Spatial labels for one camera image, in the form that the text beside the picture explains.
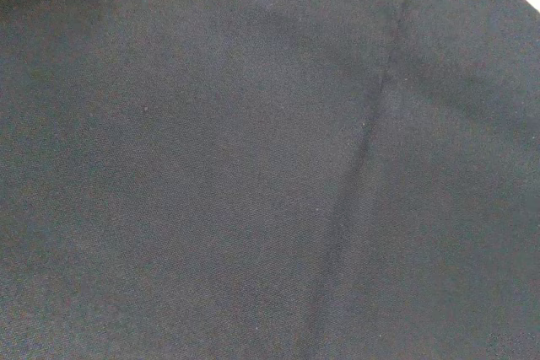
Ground black bench cloth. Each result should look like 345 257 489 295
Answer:
0 0 540 360

